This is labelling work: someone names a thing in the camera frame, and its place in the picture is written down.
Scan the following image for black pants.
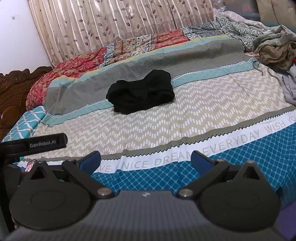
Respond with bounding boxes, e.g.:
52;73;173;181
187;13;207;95
106;70;175;114

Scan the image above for teal lattice pillow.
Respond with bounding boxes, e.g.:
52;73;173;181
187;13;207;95
2;105;46;142

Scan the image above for patterned bedsheet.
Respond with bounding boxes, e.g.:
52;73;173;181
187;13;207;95
18;36;295;204

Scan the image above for carved wooden headboard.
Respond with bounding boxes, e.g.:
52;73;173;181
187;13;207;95
0;66;53;140

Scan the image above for red floral quilt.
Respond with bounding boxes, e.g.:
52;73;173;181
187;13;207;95
25;14;266;112

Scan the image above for beige leaf curtain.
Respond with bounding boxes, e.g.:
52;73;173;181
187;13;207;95
28;0;214;66

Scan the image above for pile of beige clothes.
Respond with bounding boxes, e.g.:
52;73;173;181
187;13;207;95
222;11;295;71

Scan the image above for grey garment with drawstring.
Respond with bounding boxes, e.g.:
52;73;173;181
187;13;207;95
267;66;295;105

